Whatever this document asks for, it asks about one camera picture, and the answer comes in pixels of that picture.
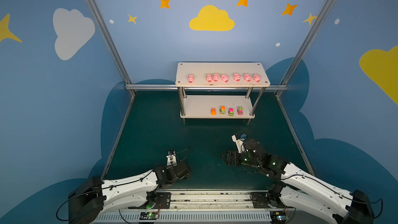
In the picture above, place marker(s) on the controller board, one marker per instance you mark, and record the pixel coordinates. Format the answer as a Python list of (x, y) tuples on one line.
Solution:
[(149, 216), (278, 217)]

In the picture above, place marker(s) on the aluminium frame post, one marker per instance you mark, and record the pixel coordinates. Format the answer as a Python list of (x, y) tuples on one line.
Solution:
[(99, 19), (309, 38)]

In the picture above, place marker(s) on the right aluminium frame post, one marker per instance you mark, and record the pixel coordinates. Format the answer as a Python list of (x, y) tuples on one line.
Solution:
[(309, 38)]

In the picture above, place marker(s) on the rear aluminium frame bar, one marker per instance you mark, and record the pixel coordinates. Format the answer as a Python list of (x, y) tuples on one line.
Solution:
[(164, 87)]

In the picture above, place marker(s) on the left controller board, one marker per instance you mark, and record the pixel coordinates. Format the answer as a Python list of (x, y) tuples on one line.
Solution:
[(149, 216)]

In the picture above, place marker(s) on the white two-tier shelf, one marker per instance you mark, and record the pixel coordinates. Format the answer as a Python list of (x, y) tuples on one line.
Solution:
[(219, 90)]

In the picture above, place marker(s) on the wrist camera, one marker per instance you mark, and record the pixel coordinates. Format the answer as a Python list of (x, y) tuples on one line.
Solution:
[(171, 158), (239, 139)]

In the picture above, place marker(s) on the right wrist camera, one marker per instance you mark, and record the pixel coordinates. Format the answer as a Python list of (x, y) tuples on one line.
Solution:
[(239, 139)]

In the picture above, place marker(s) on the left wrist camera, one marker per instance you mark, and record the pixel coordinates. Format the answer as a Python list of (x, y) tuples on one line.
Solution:
[(171, 158)]

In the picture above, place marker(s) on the pink pig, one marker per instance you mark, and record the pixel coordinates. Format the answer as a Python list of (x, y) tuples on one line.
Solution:
[(256, 78), (191, 78), (209, 78), (248, 77), (216, 77), (225, 78), (237, 77)]

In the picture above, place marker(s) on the orange green toy truck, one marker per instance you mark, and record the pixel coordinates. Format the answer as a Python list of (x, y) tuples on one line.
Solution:
[(222, 110)]

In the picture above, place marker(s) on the pink green toy car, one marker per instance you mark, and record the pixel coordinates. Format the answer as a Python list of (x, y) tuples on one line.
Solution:
[(231, 111)]

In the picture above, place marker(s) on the left aluminium frame post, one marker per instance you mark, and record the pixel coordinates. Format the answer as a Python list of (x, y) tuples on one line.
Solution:
[(99, 19)]

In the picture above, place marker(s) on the right controller board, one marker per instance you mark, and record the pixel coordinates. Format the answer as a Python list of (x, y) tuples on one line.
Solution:
[(278, 217)]

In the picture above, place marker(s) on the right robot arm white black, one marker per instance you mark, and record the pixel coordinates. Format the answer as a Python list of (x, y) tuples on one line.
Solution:
[(298, 189)]

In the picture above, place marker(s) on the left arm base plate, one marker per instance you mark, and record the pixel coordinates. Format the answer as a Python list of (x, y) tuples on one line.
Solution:
[(155, 199)]

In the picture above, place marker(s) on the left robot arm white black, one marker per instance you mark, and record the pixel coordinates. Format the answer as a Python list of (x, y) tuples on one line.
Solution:
[(96, 196)]

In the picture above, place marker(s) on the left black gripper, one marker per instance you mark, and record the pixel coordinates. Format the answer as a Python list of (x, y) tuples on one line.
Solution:
[(184, 168)]

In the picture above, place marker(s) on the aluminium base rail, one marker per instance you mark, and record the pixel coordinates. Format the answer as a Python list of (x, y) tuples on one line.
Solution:
[(194, 206)]

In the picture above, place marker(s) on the pink green toy truck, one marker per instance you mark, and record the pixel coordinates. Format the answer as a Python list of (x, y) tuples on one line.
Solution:
[(240, 110)]

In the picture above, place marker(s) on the orange toy car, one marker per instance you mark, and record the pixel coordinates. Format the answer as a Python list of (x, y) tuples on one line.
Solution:
[(213, 111)]

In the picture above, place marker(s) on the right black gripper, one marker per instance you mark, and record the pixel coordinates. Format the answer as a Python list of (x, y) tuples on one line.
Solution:
[(235, 157)]

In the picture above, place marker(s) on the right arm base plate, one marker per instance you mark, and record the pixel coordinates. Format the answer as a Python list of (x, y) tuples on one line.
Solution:
[(267, 200)]

